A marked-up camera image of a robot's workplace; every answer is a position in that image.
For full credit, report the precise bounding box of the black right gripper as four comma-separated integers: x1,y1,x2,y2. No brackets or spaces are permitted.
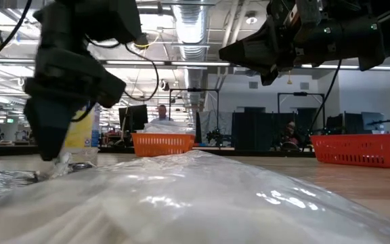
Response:
218,0,322,86

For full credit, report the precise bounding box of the Lysol wipes canister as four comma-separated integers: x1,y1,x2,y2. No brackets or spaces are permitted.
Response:
62,103,102,155

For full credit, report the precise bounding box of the silver nail clipper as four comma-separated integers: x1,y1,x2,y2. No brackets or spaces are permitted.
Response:
0,169,41,206

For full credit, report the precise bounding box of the person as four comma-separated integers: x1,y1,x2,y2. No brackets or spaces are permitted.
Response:
150,104,175,123
278,121,301,150

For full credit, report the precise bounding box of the silver ceiling air duct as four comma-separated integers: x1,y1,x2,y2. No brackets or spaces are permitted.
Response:
171,0,210,62

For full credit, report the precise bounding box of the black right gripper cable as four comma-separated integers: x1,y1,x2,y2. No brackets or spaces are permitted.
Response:
301,59,343,152

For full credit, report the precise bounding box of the overhead LED light bar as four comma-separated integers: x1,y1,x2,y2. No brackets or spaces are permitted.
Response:
0,58,390,71

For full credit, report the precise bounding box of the black aluminium table frame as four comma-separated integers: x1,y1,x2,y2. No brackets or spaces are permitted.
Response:
0,144,314,159

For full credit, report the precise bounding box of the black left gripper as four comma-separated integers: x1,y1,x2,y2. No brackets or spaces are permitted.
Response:
24,43,107,161

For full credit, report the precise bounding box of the clear bag of cotton swabs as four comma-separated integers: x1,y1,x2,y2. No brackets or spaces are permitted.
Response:
142,121,196,136
0,150,390,244

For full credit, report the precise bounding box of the orange plastic basket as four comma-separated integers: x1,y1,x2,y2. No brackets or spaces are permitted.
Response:
131,132,196,158

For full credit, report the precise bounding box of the grey computer monitor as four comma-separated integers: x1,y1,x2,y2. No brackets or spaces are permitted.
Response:
362,111,385,134

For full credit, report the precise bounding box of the black metal frame stand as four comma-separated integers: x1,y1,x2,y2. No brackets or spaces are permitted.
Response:
277,91,327,115
169,87,220,146

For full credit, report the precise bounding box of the black computer monitor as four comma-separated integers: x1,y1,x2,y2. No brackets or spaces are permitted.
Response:
118,104,149,133

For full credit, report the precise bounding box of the grey fabric sheet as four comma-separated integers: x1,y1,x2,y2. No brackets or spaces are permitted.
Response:
196,110,233,146

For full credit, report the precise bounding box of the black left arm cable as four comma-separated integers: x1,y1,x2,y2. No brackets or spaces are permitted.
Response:
0,0,33,74

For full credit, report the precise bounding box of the black partition panel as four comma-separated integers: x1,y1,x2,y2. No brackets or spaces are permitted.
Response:
231,111,318,152

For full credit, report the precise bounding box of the red plastic basket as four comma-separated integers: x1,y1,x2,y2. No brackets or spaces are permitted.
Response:
309,134,390,169

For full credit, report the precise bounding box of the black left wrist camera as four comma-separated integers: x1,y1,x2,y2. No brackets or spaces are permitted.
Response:
95,69,127,109

